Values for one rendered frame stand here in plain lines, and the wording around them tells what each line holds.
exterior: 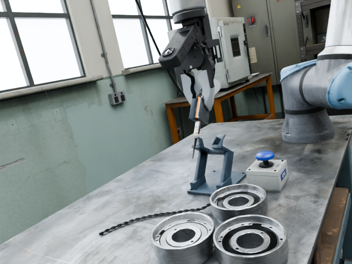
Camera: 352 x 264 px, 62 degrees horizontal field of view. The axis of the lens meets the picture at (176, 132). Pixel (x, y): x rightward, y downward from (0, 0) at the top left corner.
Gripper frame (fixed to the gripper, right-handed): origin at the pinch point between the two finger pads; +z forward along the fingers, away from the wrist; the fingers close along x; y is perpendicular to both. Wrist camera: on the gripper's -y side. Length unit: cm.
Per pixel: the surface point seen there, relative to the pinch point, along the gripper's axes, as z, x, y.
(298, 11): -40, 61, 320
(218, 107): 32, 92, 161
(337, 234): 45, -20, 26
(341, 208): 45, -18, 41
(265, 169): 15.3, -12.3, 1.7
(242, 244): 18.6, -16.3, -19.7
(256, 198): 16.8, -14.1, -8.4
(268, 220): 16.1, -19.3, -15.8
